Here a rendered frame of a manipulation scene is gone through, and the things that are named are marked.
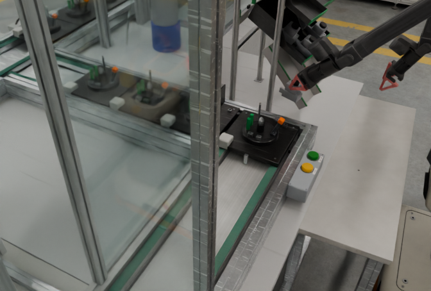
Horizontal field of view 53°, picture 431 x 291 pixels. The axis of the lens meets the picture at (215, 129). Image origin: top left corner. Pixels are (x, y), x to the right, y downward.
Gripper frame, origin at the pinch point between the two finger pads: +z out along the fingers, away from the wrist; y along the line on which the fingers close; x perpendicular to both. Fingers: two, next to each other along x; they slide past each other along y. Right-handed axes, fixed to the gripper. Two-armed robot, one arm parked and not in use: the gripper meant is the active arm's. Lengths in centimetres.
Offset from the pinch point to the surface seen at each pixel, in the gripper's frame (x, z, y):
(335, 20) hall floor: -5, 139, -320
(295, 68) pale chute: -3.3, 9.7, -20.4
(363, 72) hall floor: 46, 97, -231
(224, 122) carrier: -1.4, 26.8, 14.5
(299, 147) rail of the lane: 20.8, 7.2, 7.3
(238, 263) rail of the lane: 30, 2, 63
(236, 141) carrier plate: 6.4, 19.9, 21.1
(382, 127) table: 39, -1, -37
